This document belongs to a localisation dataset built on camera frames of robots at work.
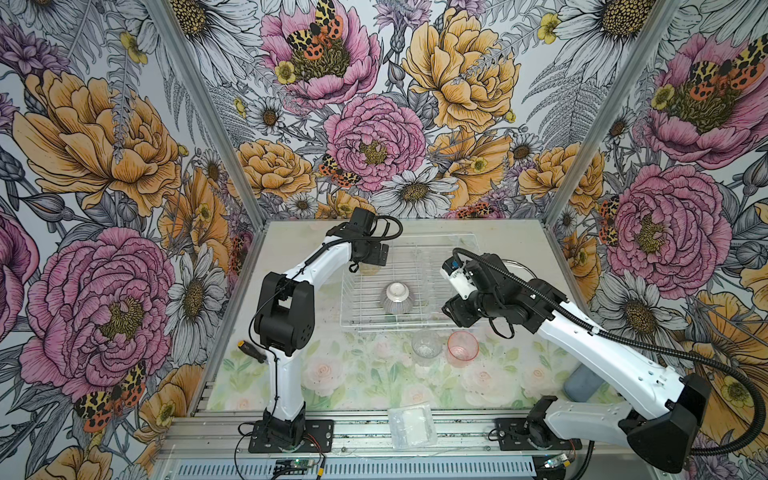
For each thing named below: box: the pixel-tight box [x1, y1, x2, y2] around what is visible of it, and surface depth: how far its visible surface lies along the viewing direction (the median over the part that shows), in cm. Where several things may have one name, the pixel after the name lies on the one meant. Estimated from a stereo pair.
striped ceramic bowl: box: [381, 281, 414, 315], surface depth 95 cm
